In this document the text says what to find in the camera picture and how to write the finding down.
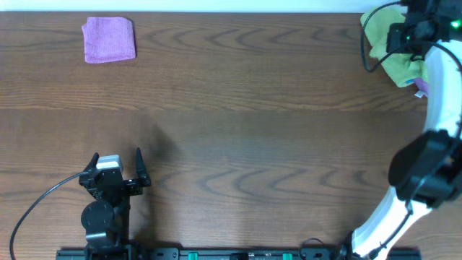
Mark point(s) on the crumpled green cloth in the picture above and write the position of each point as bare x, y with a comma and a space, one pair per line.
399, 67

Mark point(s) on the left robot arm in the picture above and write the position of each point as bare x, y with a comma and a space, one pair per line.
106, 219

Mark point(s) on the crumpled purple cloth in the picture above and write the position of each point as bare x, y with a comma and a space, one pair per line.
422, 87

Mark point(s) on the folded purple cloth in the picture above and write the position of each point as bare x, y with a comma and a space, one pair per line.
108, 39

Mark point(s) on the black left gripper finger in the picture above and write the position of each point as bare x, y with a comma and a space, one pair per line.
92, 164
141, 169

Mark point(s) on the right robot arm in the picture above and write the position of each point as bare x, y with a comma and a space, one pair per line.
426, 172

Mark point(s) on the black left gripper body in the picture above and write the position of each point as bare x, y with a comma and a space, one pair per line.
118, 184

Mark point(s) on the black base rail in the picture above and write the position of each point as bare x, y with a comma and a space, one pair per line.
315, 252

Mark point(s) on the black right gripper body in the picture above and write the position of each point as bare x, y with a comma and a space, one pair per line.
403, 38

